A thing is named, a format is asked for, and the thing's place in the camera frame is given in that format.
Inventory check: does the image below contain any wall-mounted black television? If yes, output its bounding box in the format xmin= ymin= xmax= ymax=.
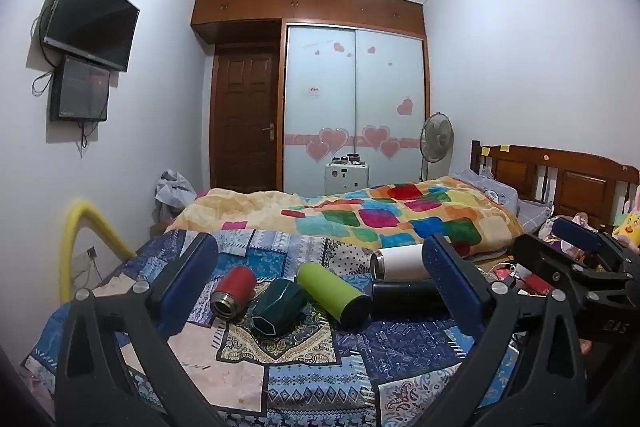
xmin=42 ymin=0 xmax=141 ymax=72

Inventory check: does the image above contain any standing fan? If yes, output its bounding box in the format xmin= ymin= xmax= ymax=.
xmin=419 ymin=112 xmax=455 ymax=182

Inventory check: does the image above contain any lime green cup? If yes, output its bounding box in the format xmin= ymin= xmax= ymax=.
xmin=296 ymin=262 xmax=372 ymax=327

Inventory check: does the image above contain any black cup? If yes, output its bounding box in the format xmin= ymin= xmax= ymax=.
xmin=371 ymin=279 xmax=448 ymax=316

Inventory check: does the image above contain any red cup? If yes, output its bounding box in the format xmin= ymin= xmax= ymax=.
xmin=210 ymin=265 xmax=257 ymax=319

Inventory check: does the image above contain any yellow plush toy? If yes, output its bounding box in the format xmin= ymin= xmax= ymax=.
xmin=612 ymin=211 xmax=640 ymax=254

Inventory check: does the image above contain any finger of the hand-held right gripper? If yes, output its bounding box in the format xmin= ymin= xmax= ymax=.
xmin=512 ymin=233 xmax=637 ymax=304
xmin=552 ymin=217 xmax=640 ymax=279

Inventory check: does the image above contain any black wall cable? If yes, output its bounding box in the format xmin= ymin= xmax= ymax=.
xmin=31 ymin=68 xmax=55 ymax=98

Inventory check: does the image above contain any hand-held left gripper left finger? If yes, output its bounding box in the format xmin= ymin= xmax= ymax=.
xmin=54 ymin=233 xmax=226 ymax=427

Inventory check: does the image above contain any grey cloth pile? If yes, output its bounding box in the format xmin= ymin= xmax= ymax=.
xmin=154 ymin=168 xmax=198 ymax=219

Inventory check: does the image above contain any wooden wardrobe with heart stickers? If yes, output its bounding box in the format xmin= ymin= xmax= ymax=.
xmin=192 ymin=0 xmax=431 ymax=198

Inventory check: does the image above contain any red packet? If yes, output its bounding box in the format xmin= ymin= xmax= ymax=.
xmin=492 ymin=268 xmax=553 ymax=297

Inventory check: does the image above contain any colourful patch quilt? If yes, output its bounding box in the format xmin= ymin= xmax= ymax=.
xmin=165 ymin=176 xmax=526 ymax=265

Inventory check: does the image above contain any grey printed pillow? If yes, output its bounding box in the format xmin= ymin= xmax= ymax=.
xmin=452 ymin=168 xmax=521 ymax=214

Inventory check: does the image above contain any blue patchwork blanket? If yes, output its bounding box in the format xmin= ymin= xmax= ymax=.
xmin=20 ymin=229 xmax=521 ymax=427

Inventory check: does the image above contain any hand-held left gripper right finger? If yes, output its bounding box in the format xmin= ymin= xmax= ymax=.
xmin=421 ymin=234 xmax=588 ymax=427

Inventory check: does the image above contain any white cup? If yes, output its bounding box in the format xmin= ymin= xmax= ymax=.
xmin=370 ymin=245 xmax=430 ymax=281

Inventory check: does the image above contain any small white appliance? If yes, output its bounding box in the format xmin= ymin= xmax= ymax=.
xmin=325 ymin=159 xmax=370 ymax=196

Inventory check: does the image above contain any wooden bed headboard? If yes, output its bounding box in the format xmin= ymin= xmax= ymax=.
xmin=470 ymin=140 xmax=640 ymax=234

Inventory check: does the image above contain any wall socket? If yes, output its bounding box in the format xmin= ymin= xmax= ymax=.
xmin=72 ymin=246 xmax=99 ymax=279

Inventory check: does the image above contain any brown wooden door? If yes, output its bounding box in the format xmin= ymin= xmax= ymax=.
xmin=212 ymin=47 xmax=279 ymax=194

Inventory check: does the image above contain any small wall-mounted monitor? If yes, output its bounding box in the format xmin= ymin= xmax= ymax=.
xmin=49 ymin=54 xmax=111 ymax=122

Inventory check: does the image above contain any yellow foam tube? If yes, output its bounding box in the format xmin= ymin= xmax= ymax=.
xmin=60 ymin=199 xmax=136 ymax=305

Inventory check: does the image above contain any dark green faceted cup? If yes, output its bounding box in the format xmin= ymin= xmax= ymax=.
xmin=251 ymin=278 xmax=308 ymax=338

